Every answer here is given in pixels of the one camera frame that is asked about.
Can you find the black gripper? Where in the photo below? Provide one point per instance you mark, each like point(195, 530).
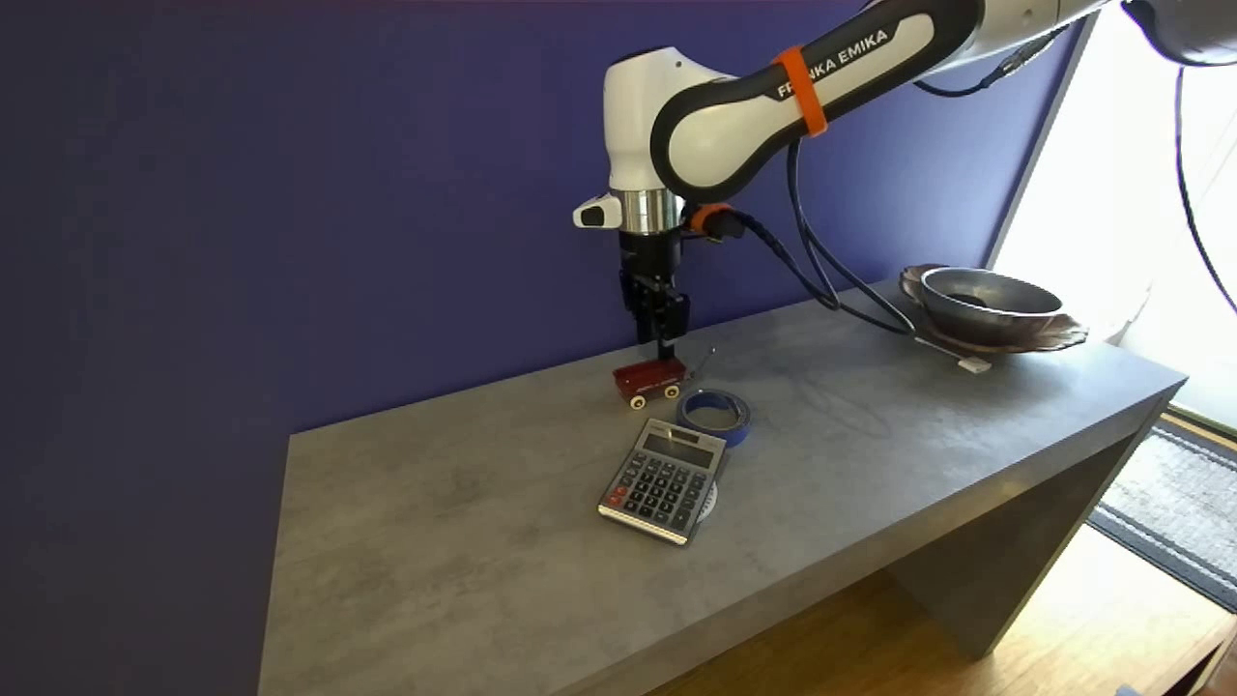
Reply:
point(650, 291)

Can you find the small red toy trolley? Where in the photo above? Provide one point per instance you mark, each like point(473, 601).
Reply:
point(647, 382)

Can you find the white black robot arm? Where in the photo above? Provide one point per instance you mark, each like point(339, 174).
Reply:
point(722, 130)

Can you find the blue tape roll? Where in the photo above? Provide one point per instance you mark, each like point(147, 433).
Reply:
point(737, 423)

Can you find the grey desk calculator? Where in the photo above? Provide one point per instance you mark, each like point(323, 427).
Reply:
point(660, 483)

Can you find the white compact disc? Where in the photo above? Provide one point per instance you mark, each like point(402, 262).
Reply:
point(708, 504)

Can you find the small white object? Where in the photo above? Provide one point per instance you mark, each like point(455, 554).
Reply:
point(968, 360)

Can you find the silver metal bowl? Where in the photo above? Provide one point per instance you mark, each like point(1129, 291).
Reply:
point(987, 315)

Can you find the grey floor mat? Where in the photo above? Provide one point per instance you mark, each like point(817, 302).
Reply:
point(1164, 507)

